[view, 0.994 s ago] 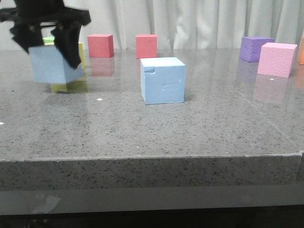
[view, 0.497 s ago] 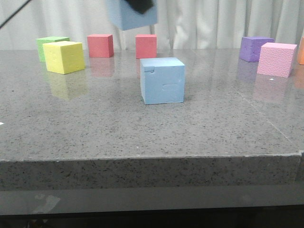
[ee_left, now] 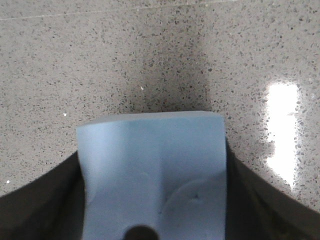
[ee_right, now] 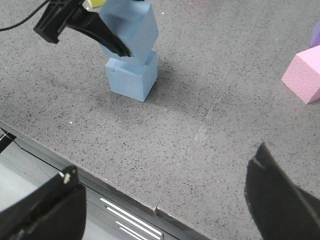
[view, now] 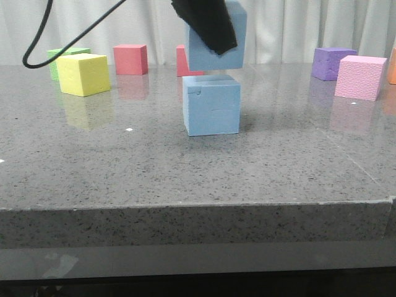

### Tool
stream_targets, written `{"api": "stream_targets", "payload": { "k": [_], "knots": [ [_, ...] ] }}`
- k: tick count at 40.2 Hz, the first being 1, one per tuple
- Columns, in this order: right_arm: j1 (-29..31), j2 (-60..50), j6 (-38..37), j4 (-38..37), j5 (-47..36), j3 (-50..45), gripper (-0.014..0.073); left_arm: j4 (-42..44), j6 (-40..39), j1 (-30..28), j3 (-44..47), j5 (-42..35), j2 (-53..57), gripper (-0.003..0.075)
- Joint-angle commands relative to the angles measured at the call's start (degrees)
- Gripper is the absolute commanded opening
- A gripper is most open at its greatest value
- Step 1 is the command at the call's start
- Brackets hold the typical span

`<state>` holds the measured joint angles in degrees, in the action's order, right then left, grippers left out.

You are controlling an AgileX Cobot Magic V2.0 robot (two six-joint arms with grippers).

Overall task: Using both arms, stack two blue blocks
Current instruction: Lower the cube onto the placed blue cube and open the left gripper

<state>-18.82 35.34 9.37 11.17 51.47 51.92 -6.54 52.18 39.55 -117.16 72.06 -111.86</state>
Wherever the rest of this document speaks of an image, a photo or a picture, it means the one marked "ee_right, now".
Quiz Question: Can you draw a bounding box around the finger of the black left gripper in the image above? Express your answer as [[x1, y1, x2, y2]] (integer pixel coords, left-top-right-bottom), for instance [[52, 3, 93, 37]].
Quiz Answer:
[[33, 0, 131, 57]]

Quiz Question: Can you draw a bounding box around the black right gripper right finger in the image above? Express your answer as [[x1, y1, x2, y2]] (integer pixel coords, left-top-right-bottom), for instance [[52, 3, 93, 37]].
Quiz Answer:
[[244, 143, 320, 240]]

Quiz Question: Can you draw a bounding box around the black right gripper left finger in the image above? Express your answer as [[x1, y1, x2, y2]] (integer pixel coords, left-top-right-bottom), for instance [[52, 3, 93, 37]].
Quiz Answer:
[[0, 165, 87, 240]]

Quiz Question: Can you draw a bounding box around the light blue foam cube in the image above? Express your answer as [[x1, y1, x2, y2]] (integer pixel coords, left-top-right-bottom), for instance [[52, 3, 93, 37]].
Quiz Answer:
[[99, 0, 159, 66], [105, 51, 158, 102]]

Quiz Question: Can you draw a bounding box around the yellow foam cube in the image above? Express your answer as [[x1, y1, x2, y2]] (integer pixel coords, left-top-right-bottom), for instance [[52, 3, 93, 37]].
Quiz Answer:
[[87, 0, 106, 8]]

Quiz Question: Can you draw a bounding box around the pink foam cube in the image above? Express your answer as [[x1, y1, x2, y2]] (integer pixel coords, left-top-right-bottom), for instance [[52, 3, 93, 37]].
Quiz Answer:
[[281, 46, 320, 104]]

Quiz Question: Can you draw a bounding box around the purple foam cube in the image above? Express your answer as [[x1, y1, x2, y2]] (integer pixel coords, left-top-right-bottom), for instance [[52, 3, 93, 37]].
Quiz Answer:
[[309, 21, 320, 48]]

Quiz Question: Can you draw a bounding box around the black cable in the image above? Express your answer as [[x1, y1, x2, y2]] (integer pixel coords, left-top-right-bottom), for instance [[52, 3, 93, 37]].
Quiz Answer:
[[0, 0, 49, 32]]

